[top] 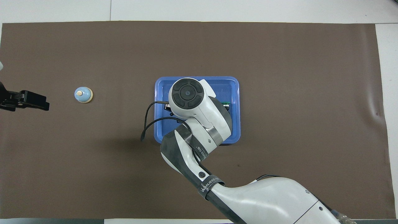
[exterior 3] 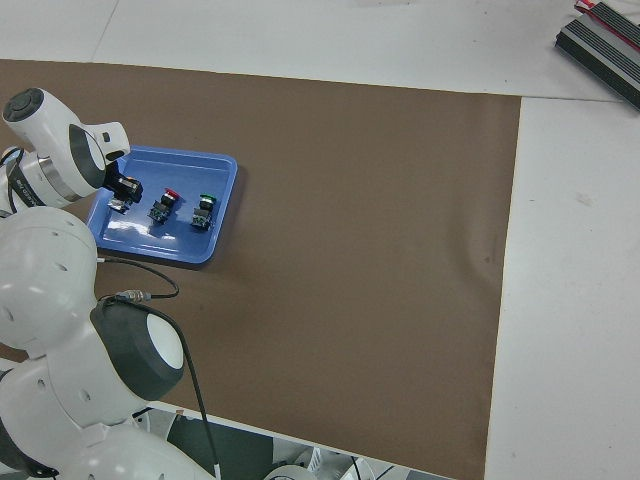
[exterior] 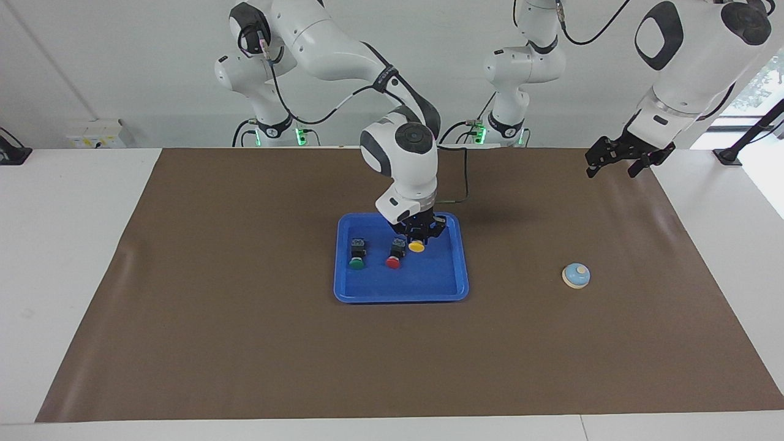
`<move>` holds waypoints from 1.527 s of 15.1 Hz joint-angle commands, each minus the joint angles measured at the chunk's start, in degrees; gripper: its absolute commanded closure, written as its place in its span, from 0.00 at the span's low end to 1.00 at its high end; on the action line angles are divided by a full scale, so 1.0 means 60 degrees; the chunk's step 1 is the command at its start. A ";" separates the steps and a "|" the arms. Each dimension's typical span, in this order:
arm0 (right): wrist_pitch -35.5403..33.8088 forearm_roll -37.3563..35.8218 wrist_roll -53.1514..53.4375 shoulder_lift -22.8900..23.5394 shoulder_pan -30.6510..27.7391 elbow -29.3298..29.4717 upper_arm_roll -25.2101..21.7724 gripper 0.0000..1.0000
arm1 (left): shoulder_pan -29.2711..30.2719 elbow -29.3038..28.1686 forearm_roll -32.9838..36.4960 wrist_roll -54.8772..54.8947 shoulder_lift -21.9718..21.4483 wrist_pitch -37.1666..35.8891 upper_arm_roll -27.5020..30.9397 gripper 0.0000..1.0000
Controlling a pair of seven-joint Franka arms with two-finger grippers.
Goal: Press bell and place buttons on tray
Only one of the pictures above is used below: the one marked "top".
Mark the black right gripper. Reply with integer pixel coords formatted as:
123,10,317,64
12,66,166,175
164,103,178,118

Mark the brown table mat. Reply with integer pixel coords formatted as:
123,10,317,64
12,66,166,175
0,21,396,220

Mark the light blue desk bell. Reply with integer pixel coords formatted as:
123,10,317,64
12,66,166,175
74,86,94,104

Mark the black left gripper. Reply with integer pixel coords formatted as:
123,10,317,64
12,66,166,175
0,82,50,111

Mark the blue plastic tray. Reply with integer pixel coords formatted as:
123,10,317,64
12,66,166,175
154,76,241,145

